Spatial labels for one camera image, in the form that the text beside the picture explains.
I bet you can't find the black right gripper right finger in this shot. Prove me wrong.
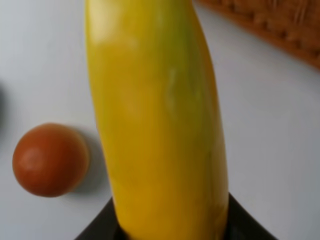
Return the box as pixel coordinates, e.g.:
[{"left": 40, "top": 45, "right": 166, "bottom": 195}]
[{"left": 224, "top": 194, "right": 277, "bottom": 240}]

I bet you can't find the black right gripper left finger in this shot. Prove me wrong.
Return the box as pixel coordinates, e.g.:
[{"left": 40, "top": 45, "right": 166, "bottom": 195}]
[{"left": 75, "top": 197, "right": 127, "bottom": 240}]

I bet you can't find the yellow banana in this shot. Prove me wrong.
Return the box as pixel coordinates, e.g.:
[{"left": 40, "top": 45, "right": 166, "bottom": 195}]
[{"left": 85, "top": 0, "right": 229, "bottom": 240}]

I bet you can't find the brown wicker basket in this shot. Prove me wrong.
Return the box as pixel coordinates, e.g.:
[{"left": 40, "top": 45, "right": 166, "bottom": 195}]
[{"left": 200, "top": 0, "right": 320, "bottom": 69}]

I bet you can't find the orange tomato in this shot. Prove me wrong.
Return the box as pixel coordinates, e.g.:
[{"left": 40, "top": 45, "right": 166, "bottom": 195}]
[{"left": 12, "top": 123, "right": 90, "bottom": 198}]

